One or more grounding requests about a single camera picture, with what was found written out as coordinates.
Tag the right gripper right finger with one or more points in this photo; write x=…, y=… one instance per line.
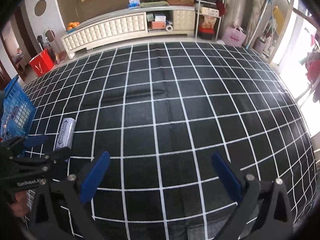
x=229, y=176

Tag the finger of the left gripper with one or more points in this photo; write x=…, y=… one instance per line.
x=61, y=154
x=34, y=141

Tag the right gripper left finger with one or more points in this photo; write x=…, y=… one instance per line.
x=91, y=175

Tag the purple wafer packet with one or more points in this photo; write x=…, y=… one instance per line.
x=65, y=134

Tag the blue plastic basket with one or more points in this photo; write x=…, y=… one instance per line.
x=17, y=111

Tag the black white grid tablecloth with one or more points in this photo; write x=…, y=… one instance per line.
x=161, y=110

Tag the pile of oranges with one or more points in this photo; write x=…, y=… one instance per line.
x=72, y=25

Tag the white TV cabinet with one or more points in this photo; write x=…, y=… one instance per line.
x=128, y=24

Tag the pink tote bag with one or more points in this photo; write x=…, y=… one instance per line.
x=234, y=36

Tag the orange box in cabinet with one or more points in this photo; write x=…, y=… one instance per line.
x=157, y=25

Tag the white tape roll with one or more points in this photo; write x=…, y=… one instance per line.
x=169, y=28

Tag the blue tissue box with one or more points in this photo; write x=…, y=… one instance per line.
x=133, y=4

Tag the silver standing air conditioner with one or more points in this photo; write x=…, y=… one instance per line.
x=234, y=13

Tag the white metal shelf rack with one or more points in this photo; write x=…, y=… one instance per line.
x=209, y=18

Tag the green folded cloth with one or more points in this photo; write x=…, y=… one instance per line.
x=154, y=4

